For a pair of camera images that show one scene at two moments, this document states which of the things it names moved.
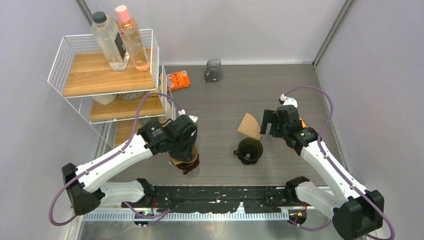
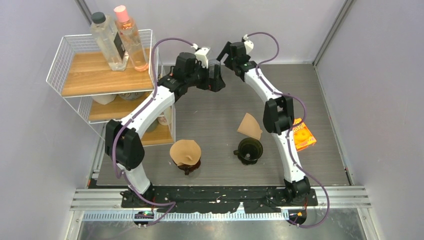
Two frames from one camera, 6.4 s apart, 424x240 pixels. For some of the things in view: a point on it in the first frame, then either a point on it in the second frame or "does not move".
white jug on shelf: [105, 99] does not move
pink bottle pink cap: [128, 28] does not move
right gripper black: [270, 116] → [226, 50]
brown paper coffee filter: [249, 126] does not move
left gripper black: [188, 153] → [214, 84]
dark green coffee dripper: [249, 151] does not move
